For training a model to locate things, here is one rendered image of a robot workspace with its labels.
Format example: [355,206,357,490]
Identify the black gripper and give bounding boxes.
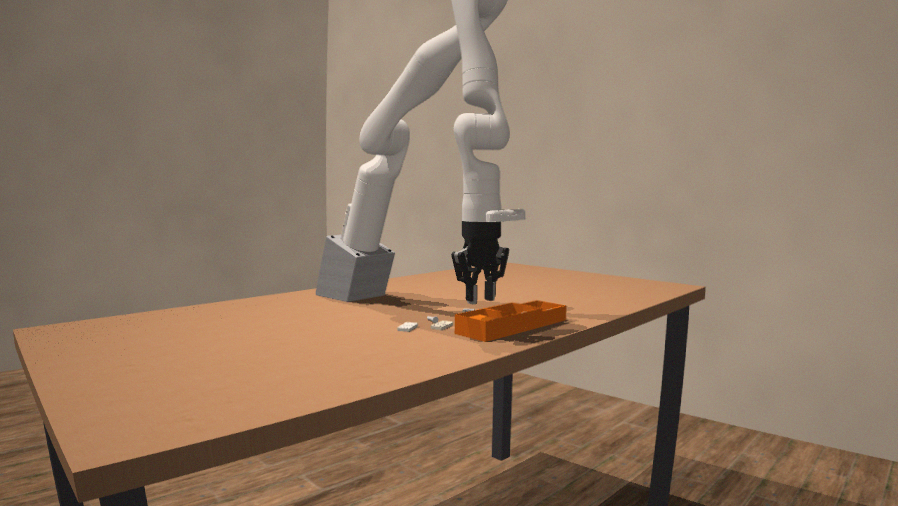
[451,221,509,304]

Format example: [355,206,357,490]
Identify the orange rack of three bins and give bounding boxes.
[454,300,566,342]

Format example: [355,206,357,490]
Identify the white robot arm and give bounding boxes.
[341,0,526,252]

